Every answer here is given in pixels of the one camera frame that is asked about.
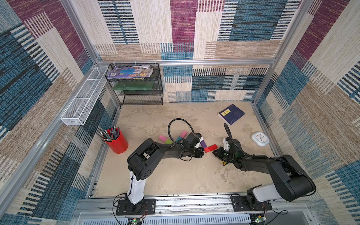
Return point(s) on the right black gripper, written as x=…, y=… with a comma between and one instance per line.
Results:
x=221, y=153

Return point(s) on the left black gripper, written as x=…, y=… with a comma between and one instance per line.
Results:
x=201, y=151

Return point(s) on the purple block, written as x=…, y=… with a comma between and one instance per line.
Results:
x=203, y=144

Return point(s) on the red long block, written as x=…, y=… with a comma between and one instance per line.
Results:
x=212, y=147

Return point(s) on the pink block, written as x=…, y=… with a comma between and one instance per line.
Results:
x=163, y=138
x=183, y=134

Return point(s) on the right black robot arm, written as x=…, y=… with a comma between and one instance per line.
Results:
x=289, y=180

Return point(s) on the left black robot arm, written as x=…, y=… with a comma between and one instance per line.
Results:
x=144, y=160

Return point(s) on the white round clock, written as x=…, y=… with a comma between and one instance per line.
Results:
x=260, y=139

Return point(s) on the dark blue notebook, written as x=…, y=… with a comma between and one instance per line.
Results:
x=231, y=114

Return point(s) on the red pen cup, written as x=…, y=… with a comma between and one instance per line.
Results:
x=119, y=145

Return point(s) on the green tray in rack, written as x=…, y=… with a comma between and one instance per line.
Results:
x=133, y=86

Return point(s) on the colourful magazine on rack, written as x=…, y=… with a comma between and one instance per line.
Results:
x=134, y=72

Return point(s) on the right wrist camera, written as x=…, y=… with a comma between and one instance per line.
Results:
x=234, y=147

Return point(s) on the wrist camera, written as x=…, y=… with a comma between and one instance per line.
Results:
x=234, y=147
x=192, y=140

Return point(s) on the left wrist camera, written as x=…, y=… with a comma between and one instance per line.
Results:
x=192, y=140

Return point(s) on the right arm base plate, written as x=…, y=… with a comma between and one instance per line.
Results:
x=248, y=203

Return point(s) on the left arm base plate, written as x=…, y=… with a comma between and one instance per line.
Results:
x=126, y=207

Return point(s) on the black wire shelf rack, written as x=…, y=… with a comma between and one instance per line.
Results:
x=153, y=97

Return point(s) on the white wire wall basket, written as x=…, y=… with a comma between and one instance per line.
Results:
x=83, y=103

